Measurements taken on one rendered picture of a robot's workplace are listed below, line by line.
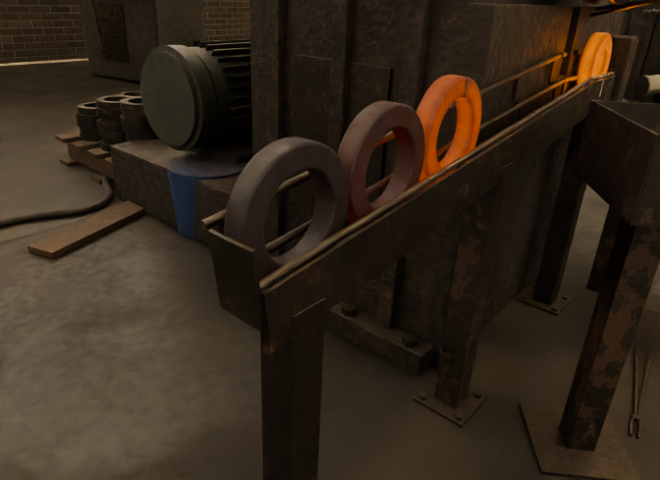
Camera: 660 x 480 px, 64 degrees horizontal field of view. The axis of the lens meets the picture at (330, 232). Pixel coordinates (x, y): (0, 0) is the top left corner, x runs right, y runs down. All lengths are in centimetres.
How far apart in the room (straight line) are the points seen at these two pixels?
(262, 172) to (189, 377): 90
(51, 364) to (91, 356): 9
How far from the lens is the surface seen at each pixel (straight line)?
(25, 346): 162
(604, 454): 135
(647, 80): 183
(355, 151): 68
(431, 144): 83
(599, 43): 154
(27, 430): 137
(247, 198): 56
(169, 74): 203
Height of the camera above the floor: 88
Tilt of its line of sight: 25 degrees down
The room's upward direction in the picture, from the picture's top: 3 degrees clockwise
